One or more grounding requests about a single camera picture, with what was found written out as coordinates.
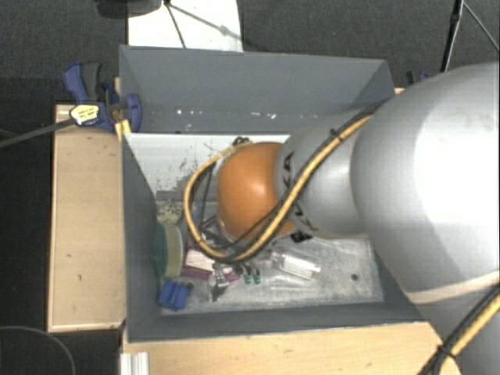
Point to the blue ribbed block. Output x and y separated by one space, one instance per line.
173 294

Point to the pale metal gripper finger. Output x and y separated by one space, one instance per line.
221 280

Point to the white black-speckled sponge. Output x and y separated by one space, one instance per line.
170 212

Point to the black cylinder on white bracket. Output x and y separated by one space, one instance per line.
301 236

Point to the pale wood board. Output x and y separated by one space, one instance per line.
88 229

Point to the green and cream round sponge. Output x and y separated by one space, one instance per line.
171 250

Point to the grey metal bin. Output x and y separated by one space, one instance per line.
242 88

